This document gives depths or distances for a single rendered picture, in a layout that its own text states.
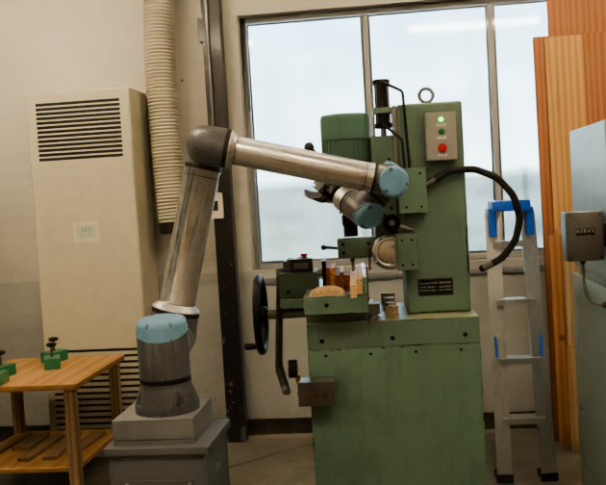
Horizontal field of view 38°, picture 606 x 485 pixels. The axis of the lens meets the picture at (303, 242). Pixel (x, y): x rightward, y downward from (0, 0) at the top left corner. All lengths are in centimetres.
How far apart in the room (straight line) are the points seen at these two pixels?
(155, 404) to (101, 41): 256
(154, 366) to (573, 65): 262
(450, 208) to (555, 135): 138
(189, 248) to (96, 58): 217
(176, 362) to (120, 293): 180
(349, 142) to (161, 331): 98
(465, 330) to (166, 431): 104
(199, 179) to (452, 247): 91
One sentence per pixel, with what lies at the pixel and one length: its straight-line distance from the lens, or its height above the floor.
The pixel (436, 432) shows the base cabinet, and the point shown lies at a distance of 303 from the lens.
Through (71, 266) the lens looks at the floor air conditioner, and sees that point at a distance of 442.
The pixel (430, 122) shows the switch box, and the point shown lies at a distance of 298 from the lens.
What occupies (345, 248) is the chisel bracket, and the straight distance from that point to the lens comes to 310.
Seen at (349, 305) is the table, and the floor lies 87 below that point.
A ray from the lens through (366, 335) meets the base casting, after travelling 295.
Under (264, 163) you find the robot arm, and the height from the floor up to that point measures 133.
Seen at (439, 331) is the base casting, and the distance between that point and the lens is 296.
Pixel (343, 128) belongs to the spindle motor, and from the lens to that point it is 305.
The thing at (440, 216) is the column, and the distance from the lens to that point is 304.
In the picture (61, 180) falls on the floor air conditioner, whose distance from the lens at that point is 442.
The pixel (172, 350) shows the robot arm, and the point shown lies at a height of 81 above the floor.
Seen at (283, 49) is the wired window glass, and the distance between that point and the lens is 457.
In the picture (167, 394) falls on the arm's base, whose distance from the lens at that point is 258.
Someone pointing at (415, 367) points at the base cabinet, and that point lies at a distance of 298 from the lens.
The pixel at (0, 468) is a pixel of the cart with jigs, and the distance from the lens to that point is 395.
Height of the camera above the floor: 123
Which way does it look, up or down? 3 degrees down
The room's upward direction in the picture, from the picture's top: 3 degrees counter-clockwise
